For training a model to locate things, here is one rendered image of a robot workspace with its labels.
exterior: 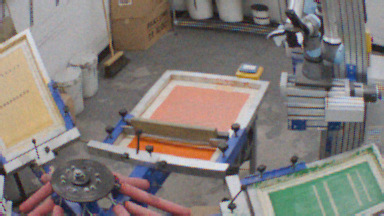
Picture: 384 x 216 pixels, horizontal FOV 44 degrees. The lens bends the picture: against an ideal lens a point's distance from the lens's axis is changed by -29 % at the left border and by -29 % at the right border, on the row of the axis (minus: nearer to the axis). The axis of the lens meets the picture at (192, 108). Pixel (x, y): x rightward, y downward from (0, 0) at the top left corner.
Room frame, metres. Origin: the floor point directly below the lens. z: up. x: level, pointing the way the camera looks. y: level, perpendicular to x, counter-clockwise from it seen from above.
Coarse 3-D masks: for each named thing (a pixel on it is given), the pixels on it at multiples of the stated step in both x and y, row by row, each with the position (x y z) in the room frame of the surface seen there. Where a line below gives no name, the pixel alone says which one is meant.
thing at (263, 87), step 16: (160, 80) 3.04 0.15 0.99; (176, 80) 3.09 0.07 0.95; (192, 80) 3.06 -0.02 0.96; (208, 80) 3.02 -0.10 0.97; (224, 80) 2.98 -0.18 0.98; (240, 80) 2.96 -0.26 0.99; (256, 80) 2.94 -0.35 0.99; (144, 96) 2.89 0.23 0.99; (256, 96) 2.77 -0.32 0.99; (144, 112) 2.79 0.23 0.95; (256, 112) 2.66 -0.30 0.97
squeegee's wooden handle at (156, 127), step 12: (132, 120) 2.56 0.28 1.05; (144, 120) 2.54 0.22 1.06; (156, 120) 2.53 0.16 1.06; (144, 132) 2.53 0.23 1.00; (156, 132) 2.51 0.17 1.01; (168, 132) 2.48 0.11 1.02; (180, 132) 2.46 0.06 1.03; (192, 132) 2.43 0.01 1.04; (204, 132) 2.41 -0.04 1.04; (216, 132) 2.41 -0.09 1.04
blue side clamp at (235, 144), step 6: (234, 132) 2.45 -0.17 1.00; (240, 132) 2.45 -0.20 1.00; (234, 138) 2.40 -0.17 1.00; (240, 138) 2.40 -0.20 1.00; (234, 144) 2.34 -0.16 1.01; (240, 144) 2.39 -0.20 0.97; (228, 150) 2.31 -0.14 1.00; (234, 150) 2.32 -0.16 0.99; (228, 156) 2.25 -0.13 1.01; (234, 156) 2.32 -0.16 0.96; (222, 162) 2.21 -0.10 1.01; (228, 162) 2.25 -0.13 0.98
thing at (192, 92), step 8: (176, 88) 3.00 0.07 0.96; (184, 88) 2.99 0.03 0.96; (192, 88) 2.98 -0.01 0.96; (200, 88) 2.98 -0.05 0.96; (208, 88) 2.96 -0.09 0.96; (168, 96) 2.93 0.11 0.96; (176, 96) 2.92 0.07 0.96; (184, 96) 2.91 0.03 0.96; (192, 96) 2.90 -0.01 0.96; (200, 96) 2.89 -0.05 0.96; (208, 96) 2.88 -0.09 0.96; (168, 104) 2.85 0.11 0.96; (160, 112) 2.78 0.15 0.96; (160, 120) 2.70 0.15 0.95; (168, 120) 2.69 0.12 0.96; (128, 144) 2.51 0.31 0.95; (136, 144) 2.50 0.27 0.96; (144, 144) 2.50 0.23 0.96; (152, 144) 2.50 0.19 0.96; (160, 144) 2.49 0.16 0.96; (168, 144) 2.48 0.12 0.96; (152, 152) 2.43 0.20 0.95; (160, 152) 2.42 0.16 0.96
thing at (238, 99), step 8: (216, 96) 2.88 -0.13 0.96; (224, 96) 2.87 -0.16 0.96; (232, 96) 2.86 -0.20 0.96; (240, 96) 2.85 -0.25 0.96; (248, 96) 2.85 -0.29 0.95; (240, 104) 2.77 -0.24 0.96; (232, 112) 2.70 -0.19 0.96; (224, 120) 2.64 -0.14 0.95; (232, 120) 2.63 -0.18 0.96; (224, 128) 2.57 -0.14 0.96; (176, 144) 2.48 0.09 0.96; (184, 144) 2.47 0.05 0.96; (168, 152) 2.42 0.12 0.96; (176, 152) 2.41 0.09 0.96; (184, 152) 2.41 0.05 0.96; (192, 152) 2.40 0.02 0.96; (200, 152) 2.39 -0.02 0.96; (208, 152) 2.39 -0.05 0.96; (208, 160) 2.32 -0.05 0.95
